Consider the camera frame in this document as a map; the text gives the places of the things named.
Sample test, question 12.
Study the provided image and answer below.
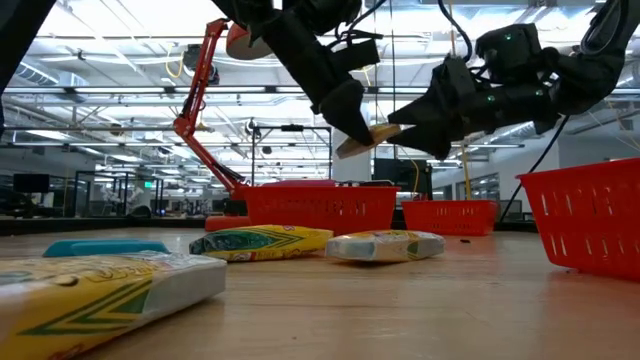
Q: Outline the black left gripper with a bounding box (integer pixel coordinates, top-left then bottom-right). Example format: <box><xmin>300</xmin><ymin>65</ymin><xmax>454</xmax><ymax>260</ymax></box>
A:
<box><xmin>257</xmin><ymin>9</ymin><xmax>376</xmax><ymax>147</ymax></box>

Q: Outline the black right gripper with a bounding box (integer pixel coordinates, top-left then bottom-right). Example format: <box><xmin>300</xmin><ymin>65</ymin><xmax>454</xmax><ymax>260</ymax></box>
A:
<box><xmin>387</xmin><ymin>54</ymin><xmax>561</xmax><ymax>161</ymax></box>

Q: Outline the cream yellow crayon box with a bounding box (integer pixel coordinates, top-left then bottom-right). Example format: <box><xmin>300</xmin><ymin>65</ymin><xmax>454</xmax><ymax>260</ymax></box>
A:
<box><xmin>335</xmin><ymin>123</ymin><xmax>402</xmax><ymax>160</ymax></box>

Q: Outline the plastic crayon pack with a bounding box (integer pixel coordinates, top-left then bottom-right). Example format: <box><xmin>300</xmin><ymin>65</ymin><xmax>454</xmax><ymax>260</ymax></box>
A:
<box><xmin>324</xmin><ymin>229</ymin><xmax>446</xmax><ymax>264</ymax></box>

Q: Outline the yellow green crayon box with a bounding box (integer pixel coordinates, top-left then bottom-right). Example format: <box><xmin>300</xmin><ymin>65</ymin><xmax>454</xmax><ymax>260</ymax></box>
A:
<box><xmin>188</xmin><ymin>224</ymin><xmax>335</xmax><ymax>263</ymax></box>

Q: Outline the teal wedge eraser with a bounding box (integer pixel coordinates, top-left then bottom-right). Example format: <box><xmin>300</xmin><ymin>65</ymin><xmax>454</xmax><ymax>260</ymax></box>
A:
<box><xmin>42</xmin><ymin>239</ymin><xmax>170</xmax><ymax>259</ymax></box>

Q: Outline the large yellow crayon box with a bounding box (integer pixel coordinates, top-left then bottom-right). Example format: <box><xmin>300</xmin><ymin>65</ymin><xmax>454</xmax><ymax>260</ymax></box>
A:
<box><xmin>0</xmin><ymin>251</ymin><xmax>229</xmax><ymax>360</ymax></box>

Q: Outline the black screen panel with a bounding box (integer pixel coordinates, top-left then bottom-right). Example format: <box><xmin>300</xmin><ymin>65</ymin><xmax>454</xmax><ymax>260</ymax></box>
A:
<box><xmin>372</xmin><ymin>158</ymin><xmax>434</xmax><ymax>201</ymax></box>

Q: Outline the white building column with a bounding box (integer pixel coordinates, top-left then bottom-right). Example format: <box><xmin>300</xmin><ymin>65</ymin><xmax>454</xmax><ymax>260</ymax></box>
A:
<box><xmin>332</xmin><ymin>129</ymin><xmax>374</xmax><ymax>184</ymax></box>

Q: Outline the red plastic basket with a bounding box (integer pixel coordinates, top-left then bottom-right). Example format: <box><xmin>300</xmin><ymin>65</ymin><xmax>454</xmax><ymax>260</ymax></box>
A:
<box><xmin>243</xmin><ymin>185</ymin><xmax>401</xmax><ymax>236</ymax></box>
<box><xmin>401</xmin><ymin>199</ymin><xmax>500</xmax><ymax>237</ymax></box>
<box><xmin>516</xmin><ymin>157</ymin><xmax>640</xmax><ymax>281</ymax></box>

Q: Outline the orange desk lamp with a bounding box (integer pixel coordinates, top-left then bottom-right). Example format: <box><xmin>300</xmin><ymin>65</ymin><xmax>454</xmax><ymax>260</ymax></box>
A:
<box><xmin>172</xmin><ymin>18</ymin><xmax>275</xmax><ymax>232</ymax></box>

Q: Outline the background computer monitor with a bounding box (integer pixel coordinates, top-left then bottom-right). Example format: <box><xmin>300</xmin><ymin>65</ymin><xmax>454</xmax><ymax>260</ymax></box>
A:
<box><xmin>12</xmin><ymin>173</ymin><xmax>51</xmax><ymax>195</ymax></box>

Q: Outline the thin black hanging cable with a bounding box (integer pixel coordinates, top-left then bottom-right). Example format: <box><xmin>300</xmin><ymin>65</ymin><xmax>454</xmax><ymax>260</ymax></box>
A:
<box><xmin>389</xmin><ymin>0</ymin><xmax>397</xmax><ymax>121</ymax></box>

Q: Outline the yellow hanging cable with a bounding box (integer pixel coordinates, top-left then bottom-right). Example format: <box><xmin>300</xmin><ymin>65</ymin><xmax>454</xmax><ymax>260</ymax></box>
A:
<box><xmin>447</xmin><ymin>0</ymin><xmax>474</xmax><ymax>202</ymax></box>

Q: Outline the black metal frame stand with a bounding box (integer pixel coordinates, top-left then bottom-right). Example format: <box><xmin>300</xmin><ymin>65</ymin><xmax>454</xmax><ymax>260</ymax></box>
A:
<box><xmin>249</xmin><ymin>124</ymin><xmax>334</xmax><ymax>185</ymax></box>

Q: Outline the black right camera cable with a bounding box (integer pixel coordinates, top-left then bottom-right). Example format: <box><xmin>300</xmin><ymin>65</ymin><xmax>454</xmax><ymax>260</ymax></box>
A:
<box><xmin>437</xmin><ymin>0</ymin><xmax>474</xmax><ymax>64</ymax></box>

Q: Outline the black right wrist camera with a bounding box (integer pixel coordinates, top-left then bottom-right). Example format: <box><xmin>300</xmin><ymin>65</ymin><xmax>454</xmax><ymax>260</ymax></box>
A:
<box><xmin>474</xmin><ymin>22</ymin><xmax>545</xmax><ymax>84</ymax></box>

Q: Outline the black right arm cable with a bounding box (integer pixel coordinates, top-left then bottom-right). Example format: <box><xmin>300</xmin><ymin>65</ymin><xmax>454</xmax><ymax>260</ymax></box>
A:
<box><xmin>499</xmin><ymin>114</ymin><xmax>571</xmax><ymax>221</ymax></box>

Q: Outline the black ceiling cable reel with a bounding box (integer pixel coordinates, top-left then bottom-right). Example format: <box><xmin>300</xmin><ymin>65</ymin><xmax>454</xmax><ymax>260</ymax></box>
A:
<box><xmin>182</xmin><ymin>43</ymin><xmax>221</xmax><ymax>85</ymax></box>

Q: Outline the black frame workstation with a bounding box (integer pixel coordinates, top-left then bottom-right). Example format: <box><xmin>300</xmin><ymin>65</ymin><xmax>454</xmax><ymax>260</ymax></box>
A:
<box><xmin>74</xmin><ymin>172</ymin><xmax>164</xmax><ymax>219</ymax></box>

